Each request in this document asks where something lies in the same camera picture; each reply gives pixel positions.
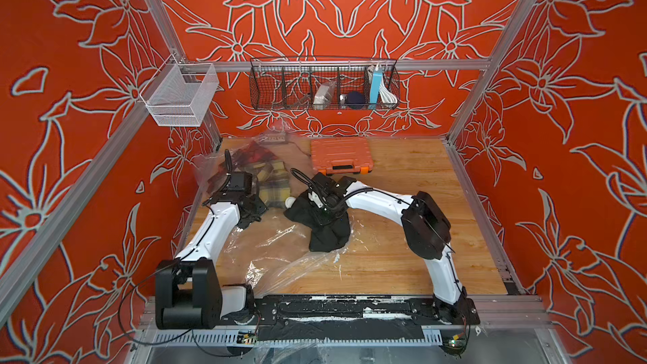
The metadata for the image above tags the clear acrylic wall bin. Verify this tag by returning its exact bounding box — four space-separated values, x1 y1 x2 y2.
142 64 219 127

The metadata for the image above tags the light blue box in basket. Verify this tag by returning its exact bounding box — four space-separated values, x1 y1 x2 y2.
367 66 382 110

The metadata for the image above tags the yellow black plaid shirt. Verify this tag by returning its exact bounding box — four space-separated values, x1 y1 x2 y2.
233 158 291 208

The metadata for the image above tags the white cable in basket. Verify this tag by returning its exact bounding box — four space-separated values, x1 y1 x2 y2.
378 80 399 107

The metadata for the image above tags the grey white packet in basket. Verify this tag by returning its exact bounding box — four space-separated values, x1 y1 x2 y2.
313 82 335 111

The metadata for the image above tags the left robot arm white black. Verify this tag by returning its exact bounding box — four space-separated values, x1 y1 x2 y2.
154 151 267 330

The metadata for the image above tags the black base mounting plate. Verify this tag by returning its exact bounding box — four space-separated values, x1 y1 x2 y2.
218 294 480 341

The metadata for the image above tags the red black plaid shirt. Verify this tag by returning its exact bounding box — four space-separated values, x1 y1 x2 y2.
227 141 279 171

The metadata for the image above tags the orange plastic tool case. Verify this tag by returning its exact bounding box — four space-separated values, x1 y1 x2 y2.
311 136 374 176

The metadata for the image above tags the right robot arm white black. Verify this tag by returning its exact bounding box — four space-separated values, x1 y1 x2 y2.
284 168 465 308

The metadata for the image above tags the white slotted cable duct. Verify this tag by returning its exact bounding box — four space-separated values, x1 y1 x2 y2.
153 329 443 348

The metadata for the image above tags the clear plastic vacuum bag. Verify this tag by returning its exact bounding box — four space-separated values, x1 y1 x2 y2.
207 134 360 296

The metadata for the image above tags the black wire wall basket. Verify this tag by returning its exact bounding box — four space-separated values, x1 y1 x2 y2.
249 56 401 111

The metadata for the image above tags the dark blue round object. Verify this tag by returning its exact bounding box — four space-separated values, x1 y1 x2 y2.
345 91 366 110

